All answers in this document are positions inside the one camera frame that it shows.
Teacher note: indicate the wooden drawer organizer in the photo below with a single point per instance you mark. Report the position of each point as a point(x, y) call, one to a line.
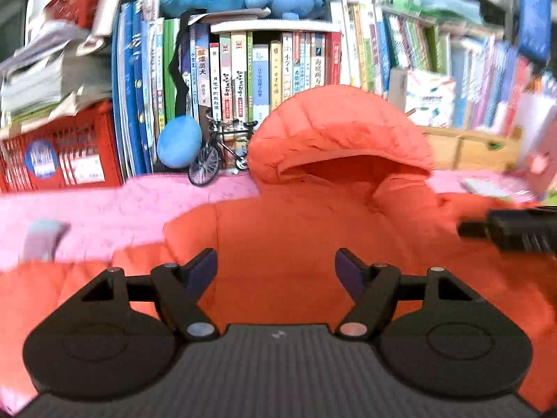
point(470, 148)

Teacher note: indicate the stack of papers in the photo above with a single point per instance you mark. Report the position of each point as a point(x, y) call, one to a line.
point(48, 74)

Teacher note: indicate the pink cardboard box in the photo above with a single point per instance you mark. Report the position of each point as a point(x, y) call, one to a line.
point(539, 148)

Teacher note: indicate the blue round plush pouch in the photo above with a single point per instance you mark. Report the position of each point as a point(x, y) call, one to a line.
point(179, 141)

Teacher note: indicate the teal folded cloth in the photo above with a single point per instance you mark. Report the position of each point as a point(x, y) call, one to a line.
point(439, 2)

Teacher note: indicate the red plastic crate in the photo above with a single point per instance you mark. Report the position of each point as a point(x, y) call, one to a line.
point(65, 156)

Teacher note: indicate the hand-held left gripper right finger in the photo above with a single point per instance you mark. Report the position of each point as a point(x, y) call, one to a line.
point(348, 272)

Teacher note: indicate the blue flat box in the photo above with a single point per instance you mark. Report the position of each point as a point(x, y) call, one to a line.
point(535, 21)

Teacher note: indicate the row of colourful books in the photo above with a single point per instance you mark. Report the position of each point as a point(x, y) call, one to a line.
point(304, 69)

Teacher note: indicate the miniature black bicycle model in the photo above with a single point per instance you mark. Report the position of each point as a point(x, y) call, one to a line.
point(209, 163)

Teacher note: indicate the white shelf board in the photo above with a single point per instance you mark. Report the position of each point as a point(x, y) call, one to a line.
point(270, 25)

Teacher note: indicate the grey sock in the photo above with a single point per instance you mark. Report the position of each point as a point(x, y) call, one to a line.
point(43, 239)

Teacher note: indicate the pink blanket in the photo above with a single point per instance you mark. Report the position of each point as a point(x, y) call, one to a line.
point(108, 209)

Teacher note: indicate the orange hooded puffer jacket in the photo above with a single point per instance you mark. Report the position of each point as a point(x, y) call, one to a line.
point(304, 209)

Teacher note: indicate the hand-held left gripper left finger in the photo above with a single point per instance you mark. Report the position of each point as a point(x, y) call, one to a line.
point(204, 270)

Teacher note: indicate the white patterned box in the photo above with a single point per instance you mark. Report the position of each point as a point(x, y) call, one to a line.
point(431, 98)

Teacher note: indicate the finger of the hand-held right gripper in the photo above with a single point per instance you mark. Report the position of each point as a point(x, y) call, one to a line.
point(474, 229)

